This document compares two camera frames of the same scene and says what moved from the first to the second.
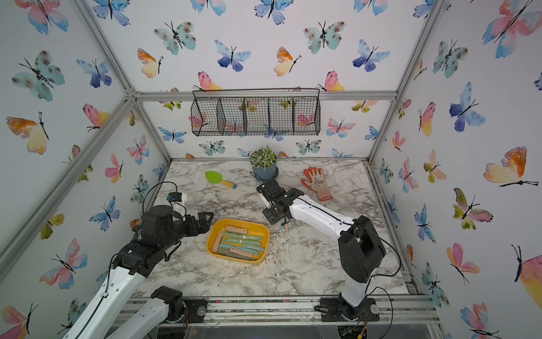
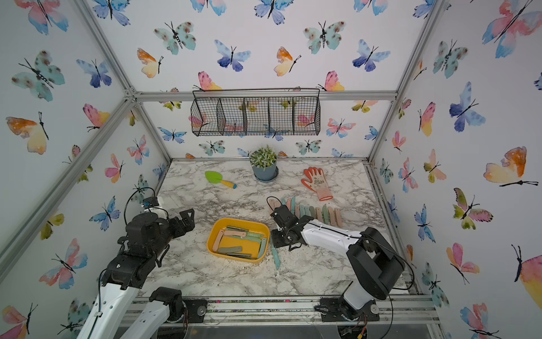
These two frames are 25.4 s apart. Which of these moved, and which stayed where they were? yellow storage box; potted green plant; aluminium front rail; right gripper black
Moved: right gripper black
Stayed: yellow storage box; potted green plant; aluminium front rail
